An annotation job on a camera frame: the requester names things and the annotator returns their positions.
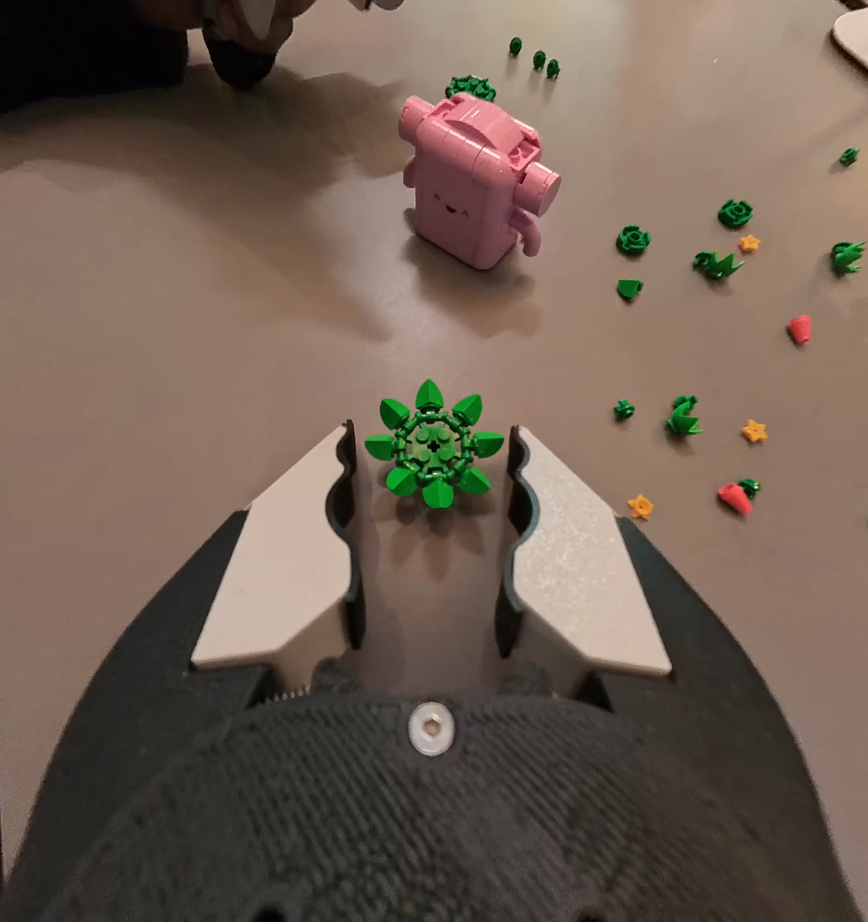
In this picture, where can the person's left forearm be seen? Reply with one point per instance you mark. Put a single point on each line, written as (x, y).
(74, 50)

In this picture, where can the green toy brick leaf cluster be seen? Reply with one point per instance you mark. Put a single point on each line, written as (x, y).
(470, 85)

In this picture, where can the green toy grass piece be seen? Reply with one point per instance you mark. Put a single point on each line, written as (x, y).
(716, 266)

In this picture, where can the green toy leafy stem piece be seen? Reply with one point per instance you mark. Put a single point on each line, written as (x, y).
(683, 419)
(847, 258)

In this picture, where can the green toy brick leaf rosette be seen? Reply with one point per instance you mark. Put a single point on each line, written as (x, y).
(434, 446)

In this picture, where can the round green toy flower piece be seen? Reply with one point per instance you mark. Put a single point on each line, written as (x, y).
(633, 240)
(735, 213)

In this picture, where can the orange toy star piece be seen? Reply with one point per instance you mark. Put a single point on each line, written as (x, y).
(749, 243)
(641, 506)
(754, 431)

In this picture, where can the pink toy brick watering can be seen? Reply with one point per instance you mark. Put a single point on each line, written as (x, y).
(463, 187)

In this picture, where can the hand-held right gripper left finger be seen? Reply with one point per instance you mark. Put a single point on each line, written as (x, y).
(283, 569)

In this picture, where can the red toy cone piece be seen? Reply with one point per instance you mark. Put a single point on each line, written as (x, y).
(734, 499)
(800, 329)

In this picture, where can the small green toy sprig piece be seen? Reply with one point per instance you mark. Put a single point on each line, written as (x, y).
(750, 488)
(623, 410)
(849, 155)

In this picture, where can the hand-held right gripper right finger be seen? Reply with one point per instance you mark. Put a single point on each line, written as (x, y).
(585, 576)

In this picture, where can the green toy leaf piece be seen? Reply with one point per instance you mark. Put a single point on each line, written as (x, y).
(629, 289)

